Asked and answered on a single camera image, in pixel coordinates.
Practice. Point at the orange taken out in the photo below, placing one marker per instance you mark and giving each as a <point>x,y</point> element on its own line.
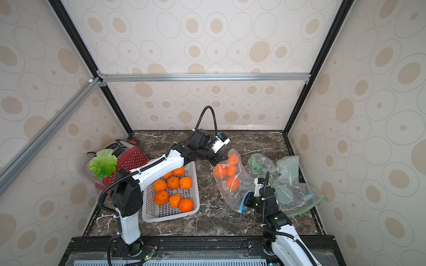
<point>161,197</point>
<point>173,183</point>
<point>186,183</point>
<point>168,175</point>
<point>174,201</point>
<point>186,205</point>
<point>179,171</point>

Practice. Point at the clear zip-top bag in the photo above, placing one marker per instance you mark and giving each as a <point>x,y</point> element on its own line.
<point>235,199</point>

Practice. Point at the green plastic leaf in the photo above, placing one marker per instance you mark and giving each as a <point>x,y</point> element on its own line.
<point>103,164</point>

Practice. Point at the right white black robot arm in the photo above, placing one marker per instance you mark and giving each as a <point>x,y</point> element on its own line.
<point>280,236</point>

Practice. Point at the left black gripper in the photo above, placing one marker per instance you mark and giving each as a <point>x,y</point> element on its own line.
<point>218,158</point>

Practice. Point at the green-edged zip-top bag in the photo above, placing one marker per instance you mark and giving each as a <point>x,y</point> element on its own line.
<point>297,199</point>

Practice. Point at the green zip-top bag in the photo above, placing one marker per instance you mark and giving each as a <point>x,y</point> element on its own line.
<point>283,171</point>

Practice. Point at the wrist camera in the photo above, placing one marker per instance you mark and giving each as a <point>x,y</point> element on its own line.
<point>220,140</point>
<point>259,184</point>

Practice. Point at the diagonal aluminium rail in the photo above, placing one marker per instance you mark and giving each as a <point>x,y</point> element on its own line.
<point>14,168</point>

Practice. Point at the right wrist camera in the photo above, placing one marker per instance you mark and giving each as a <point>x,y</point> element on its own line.
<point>259,184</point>

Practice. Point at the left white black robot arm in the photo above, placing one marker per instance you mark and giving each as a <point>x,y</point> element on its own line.
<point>124,197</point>

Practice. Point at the red dotted toaster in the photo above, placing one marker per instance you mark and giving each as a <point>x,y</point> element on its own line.
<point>129,157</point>

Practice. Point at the horizontal aluminium rail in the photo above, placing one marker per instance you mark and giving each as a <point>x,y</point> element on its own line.
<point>216,77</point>

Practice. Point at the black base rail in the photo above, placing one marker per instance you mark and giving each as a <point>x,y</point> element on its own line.
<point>173,251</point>

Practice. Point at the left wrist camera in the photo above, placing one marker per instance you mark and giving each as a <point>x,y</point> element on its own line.
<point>220,140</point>

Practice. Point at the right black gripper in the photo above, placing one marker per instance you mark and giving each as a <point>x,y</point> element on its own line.
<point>250,201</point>

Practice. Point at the white perforated plastic basket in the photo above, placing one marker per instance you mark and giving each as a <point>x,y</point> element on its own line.
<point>154,213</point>

